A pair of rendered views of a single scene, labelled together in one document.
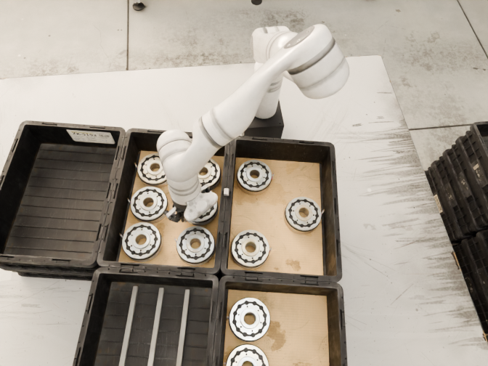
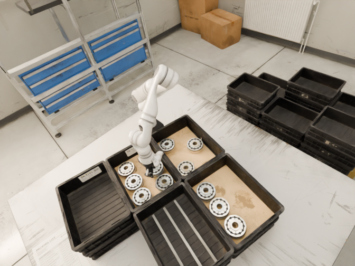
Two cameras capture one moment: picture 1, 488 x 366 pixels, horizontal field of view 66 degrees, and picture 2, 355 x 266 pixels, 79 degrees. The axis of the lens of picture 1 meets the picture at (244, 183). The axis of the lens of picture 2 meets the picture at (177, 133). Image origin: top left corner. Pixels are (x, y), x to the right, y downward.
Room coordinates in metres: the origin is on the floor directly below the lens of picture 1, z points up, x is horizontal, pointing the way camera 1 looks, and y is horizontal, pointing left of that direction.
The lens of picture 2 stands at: (-0.34, 0.23, 1.95)
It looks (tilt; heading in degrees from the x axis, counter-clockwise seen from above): 49 degrees down; 338
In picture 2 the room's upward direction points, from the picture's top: 11 degrees counter-clockwise
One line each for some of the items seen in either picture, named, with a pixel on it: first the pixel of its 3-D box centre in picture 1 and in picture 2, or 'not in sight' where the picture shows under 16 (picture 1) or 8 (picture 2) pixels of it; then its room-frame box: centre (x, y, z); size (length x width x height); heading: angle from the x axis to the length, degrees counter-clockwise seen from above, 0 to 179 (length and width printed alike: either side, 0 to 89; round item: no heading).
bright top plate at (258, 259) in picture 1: (250, 247); (186, 168); (0.28, -0.04, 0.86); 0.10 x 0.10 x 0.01
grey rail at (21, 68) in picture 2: not in sight; (82, 40); (2.36, 0.05, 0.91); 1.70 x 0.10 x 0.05; 102
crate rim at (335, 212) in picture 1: (282, 204); (185, 143); (0.39, -0.11, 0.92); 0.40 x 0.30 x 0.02; 2
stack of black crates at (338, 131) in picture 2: not in sight; (333, 144); (0.04, -1.28, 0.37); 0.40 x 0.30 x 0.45; 13
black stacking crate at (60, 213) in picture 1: (64, 196); (95, 203); (0.37, 0.49, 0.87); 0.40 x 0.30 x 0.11; 2
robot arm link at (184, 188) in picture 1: (178, 161); (140, 143); (0.37, 0.14, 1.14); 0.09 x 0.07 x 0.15; 26
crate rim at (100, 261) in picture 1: (169, 196); (141, 170); (0.38, 0.19, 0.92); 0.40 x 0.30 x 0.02; 2
